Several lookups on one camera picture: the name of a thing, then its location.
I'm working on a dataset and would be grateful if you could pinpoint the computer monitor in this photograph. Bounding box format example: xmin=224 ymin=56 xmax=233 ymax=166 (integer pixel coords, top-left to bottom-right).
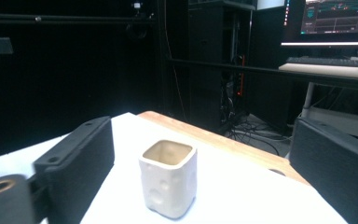
xmin=281 ymin=0 xmax=358 ymax=49

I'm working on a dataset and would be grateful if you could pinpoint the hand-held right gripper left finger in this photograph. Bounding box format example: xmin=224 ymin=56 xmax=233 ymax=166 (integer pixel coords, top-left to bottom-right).
xmin=32 ymin=116 xmax=116 ymax=224

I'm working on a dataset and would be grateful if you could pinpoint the white board sheet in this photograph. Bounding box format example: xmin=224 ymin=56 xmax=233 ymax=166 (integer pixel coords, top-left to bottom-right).
xmin=0 ymin=111 xmax=349 ymax=224

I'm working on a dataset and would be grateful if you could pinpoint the red cable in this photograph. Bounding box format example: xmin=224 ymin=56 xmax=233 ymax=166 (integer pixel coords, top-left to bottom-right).
xmin=237 ymin=55 xmax=246 ymax=97

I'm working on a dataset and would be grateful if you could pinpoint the cream square ceramic cup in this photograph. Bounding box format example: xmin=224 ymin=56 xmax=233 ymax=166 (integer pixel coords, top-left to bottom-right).
xmin=138 ymin=139 xmax=199 ymax=220

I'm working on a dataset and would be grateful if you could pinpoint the white metal-legged desk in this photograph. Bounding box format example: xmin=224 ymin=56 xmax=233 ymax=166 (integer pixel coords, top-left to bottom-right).
xmin=279 ymin=63 xmax=358 ymax=141

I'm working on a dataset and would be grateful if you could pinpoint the tangle of black floor cables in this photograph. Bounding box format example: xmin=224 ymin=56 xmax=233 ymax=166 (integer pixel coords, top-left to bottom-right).
xmin=219 ymin=113 xmax=294 ymax=157

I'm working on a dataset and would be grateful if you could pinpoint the black equipment rack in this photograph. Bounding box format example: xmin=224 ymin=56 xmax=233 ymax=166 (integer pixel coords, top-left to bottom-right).
xmin=187 ymin=0 xmax=256 ymax=133

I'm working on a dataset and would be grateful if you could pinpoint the black keyboard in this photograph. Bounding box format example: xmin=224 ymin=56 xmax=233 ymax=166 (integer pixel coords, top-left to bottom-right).
xmin=285 ymin=55 xmax=358 ymax=68

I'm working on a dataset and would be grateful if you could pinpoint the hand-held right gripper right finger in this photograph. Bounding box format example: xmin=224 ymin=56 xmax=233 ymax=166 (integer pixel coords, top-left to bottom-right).
xmin=288 ymin=116 xmax=358 ymax=224

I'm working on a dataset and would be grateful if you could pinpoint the black horizontal metal bar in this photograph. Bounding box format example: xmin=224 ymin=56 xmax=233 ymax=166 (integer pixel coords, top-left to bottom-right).
xmin=0 ymin=12 xmax=157 ymax=25

